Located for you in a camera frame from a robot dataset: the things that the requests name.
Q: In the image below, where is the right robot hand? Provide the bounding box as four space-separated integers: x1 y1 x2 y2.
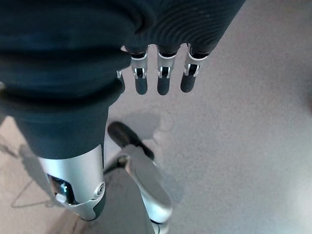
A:
0 0 247 222

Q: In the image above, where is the dark robot foot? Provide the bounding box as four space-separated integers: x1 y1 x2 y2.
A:
107 121 155 160

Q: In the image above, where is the silver robot leg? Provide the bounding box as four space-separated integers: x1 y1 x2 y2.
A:
104 144 174 234

